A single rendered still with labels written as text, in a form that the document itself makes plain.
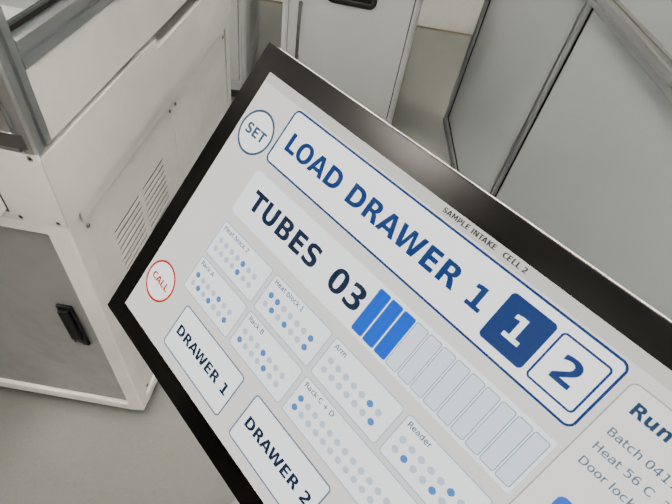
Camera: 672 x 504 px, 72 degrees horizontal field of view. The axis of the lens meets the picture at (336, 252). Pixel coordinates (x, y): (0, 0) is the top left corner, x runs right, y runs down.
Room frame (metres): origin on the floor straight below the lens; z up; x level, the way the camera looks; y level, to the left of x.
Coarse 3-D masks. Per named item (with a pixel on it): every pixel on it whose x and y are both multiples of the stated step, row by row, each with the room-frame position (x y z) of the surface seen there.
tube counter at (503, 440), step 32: (352, 256) 0.23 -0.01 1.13; (320, 288) 0.22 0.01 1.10; (352, 288) 0.21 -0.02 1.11; (384, 288) 0.21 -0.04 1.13; (352, 320) 0.20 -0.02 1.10; (384, 320) 0.19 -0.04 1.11; (416, 320) 0.19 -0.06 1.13; (384, 352) 0.17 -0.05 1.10; (416, 352) 0.17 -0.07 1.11; (448, 352) 0.17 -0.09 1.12; (416, 384) 0.15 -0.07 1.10; (448, 384) 0.15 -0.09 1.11; (480, 384) 0.15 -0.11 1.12; (448, 416) 0.14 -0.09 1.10; (480, 416) 0.14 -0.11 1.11; (512, 416) 0.13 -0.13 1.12; (480, 448) 0.12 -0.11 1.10; (512, 448) 0.12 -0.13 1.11; (544, 448) 0.12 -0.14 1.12; (512, 480) 0.10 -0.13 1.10
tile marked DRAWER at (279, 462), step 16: (256, 400) 0.16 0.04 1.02; (240, 416) 0.15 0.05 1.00; (256, 416) 0.15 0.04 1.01; (272, 416) 0.15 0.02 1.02; (240, 432) 0.14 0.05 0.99; (256, 432) 0.14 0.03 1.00; (272, 432) 0.14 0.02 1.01; (288, 432) 0.14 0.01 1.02; (240, 448) 0.13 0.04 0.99; (256, 448) 0.13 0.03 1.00; (272, 448) 0.13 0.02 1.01; (288, 448) 0.13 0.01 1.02; (256, 464) 0.12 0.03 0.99; (272, 464) 0.12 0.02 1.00; (288, 464) 0.12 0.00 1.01; (304, 464) 0.12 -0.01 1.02; (272, 480) 0.11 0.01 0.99; (288, 480) 0.11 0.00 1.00; (304, 480) 0.11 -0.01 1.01; (320, 480) 0.11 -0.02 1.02; (272, 496) 0.10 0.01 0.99; (288, 496) 0.10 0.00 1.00; (304, 496) 0.10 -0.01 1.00; (320, 496) 0.10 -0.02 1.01
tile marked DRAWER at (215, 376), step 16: (176, 320) 0.22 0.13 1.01; (192, 320) 0.22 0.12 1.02; (176, 336) 0.21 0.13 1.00; (192, 336) 0.21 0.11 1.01; (208, 336) 0.20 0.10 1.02; (176, 352) 0.20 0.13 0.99; (192, 352) 0.20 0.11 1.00; (208, 352) 0.19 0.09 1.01; (224, 352) 0.19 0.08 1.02; (192, 368) 0.18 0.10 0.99; (208, 368) 0.18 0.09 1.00; (224, 368) 0.18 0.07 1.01; (192, 384) 0.17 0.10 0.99; (208, 384) 0.17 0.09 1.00; (224, 384) 0.17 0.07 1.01; (240, 384) 0.17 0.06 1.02; (208, 400) 0.16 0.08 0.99; (224, 400) 0.16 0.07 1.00
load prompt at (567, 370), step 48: (288, 144) 0.32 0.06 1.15; (336, 144) 0.31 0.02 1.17; (336, 192) 0.28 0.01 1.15; (384, 192) 0.27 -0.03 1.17; (384, 240) 0.24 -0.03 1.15; (432, 240) 0.23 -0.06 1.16; (432, 288) 0.20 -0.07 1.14; (480, 288) 0.20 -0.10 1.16; (528, 288) 0.19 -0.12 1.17; (480, 336) 0.17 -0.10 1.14; (528, 336) 0.17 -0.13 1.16; (576, 336) 0.17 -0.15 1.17; (528, 384) 0.15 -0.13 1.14; (576, 384) 0.15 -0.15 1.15
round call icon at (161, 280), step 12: (156, 264) 0.27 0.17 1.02; (168, 264) 0.27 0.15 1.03; (144, 276) 0.26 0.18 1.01; (156, 276) 0.26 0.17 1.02; (168, 276) 0.26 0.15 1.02; (180, 276) 0.25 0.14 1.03; (144, 288) 0.25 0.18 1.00; (156, 288) 0.25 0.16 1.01; (168, 288) 0.25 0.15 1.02; (156, 300) 0.24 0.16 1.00; (168, 300) 0.24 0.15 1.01
